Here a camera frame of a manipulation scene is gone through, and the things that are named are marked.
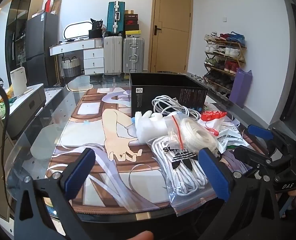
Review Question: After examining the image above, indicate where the white printed plastic bag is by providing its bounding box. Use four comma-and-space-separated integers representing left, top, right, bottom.
216, 121, 250, 153

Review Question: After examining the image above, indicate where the white charging cable bundle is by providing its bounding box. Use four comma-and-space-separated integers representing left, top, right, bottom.
151, 95, 201, 121

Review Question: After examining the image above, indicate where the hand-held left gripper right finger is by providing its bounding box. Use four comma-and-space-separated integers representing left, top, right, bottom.
198, 147, 281, 240

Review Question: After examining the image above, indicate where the black cardboard box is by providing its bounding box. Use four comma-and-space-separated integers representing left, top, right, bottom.
129, 72, 208, 118

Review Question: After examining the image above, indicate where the white round rug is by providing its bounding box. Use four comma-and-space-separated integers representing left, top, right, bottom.
67, 75, 94, 93

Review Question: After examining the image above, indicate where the clear bag of white shoelaces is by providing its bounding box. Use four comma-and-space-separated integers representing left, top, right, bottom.
151, 135, 226, 217

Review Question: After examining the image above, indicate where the white appliance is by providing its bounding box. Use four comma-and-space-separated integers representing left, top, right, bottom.
10, 67, 27, 97

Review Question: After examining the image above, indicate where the black glass cabinet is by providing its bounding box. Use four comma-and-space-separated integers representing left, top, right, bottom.
5, 0, 46, 80

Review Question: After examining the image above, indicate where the tan wooden door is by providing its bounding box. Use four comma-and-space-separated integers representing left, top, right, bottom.
150, 0, 193, 73

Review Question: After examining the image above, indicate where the white plush toy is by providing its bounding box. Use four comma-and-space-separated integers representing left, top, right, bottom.
131, 110, 168, 135

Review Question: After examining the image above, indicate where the black bag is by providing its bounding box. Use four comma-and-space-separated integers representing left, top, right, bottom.
88, 18, 104, 38

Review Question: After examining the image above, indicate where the printed table mat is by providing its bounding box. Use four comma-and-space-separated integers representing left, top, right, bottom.
45, 86, 263, 215

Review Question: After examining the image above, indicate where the red white balloon packet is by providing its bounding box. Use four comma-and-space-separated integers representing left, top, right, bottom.
198, 109, 228, 137

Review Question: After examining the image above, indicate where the white suitcase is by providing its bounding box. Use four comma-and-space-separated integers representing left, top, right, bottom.
103, 35, 123, 75

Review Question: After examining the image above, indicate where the flat brown cardboard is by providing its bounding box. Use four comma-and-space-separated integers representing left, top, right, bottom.
50, 0, 62, 14

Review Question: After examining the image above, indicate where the silver suitcase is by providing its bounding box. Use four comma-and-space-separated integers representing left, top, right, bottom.
122, 37, 145, 73

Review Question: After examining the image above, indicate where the woven basket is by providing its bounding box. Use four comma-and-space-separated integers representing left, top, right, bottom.
62, 57, 82, 77

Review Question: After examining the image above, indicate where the dark grey refrigerator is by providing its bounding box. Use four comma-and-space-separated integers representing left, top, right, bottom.
25, 12, 59, 87

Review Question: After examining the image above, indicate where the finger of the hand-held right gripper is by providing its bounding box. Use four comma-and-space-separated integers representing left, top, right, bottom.
247, 124, 294, 156
233, 145, 296, 194

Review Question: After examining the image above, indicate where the gold metal shoe rack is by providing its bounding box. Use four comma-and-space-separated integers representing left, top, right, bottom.
203, 31, 247, 98

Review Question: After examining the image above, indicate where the grey side cabinet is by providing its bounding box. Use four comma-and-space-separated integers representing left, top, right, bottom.
3, 83, 47, 140

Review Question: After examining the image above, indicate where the teal suitcase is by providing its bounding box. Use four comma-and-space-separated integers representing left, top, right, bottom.
107, 2, 126, 36

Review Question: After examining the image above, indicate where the person's left hand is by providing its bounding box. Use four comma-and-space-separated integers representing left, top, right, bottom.
127, 231, 154, 240

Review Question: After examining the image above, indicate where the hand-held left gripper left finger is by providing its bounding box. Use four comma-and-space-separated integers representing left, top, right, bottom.
14, 147, 96, 240

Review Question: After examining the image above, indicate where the collection of assorted shoes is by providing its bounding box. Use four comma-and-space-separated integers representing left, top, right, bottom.
204, 31, 246, 97

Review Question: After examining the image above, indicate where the white vanity desk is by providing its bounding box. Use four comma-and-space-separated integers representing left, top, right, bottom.
49, 38, 105, 76

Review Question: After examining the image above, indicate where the oval mirror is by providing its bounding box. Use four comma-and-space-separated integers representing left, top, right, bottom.
63, 21, 93, 41

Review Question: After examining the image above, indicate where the purple paper bag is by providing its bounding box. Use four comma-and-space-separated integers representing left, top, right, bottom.
229, 68, 253, 108

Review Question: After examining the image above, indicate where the clear bag of white rope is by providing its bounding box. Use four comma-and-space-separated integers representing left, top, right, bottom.
166, 112, 221, 156

